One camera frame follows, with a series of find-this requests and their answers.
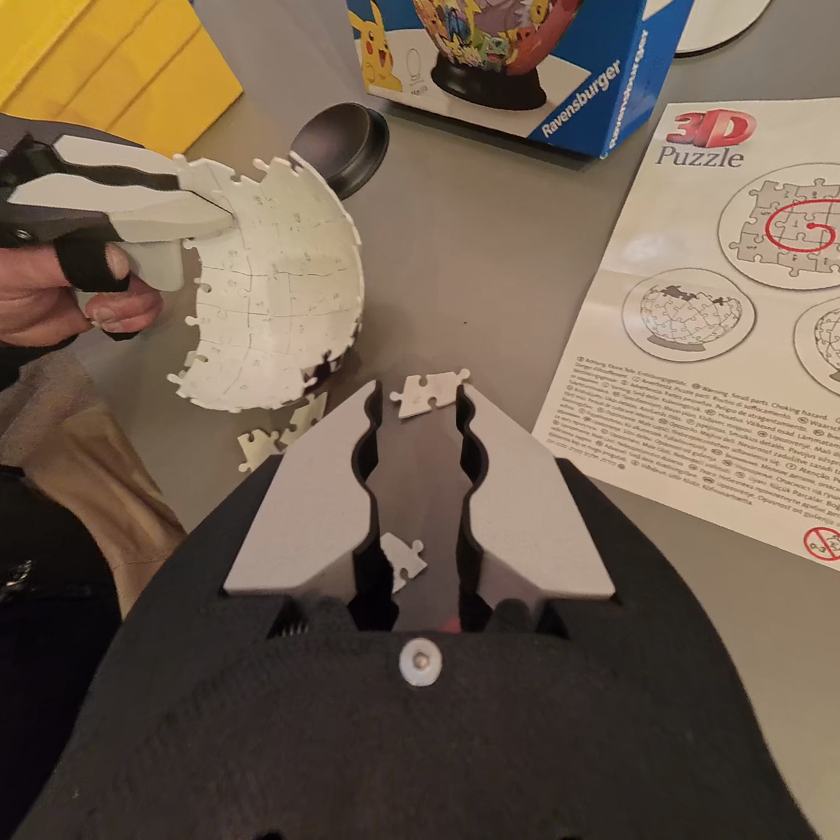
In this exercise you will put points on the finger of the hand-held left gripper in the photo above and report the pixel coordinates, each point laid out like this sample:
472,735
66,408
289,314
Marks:
151,213
118,157

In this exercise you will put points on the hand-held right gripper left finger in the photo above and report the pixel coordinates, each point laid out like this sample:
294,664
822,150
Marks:
302,525

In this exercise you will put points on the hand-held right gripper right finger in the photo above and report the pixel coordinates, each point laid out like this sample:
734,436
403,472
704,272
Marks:
538,525

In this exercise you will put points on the partly built white puzzle ball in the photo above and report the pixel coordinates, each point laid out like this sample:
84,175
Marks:
282,282

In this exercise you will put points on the single curved puzzle piece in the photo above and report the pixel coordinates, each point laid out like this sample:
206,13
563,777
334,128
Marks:
401,558
257,447
305,417

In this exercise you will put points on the two joined white puzzle pieces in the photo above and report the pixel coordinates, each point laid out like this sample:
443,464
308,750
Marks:
430,392

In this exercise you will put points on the black round ball stand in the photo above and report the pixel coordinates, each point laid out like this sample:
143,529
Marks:
341,144

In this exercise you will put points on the blue cartoon puzzle box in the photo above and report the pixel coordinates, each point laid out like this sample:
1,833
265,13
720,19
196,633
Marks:
577,98

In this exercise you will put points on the person's left hand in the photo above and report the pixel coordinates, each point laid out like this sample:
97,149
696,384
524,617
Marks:
39,302

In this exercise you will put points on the yellow plastic bin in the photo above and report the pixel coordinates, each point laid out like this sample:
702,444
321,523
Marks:
131,65

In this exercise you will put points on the folded paper instruction leaflet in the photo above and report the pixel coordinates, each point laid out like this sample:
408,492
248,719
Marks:
689,216

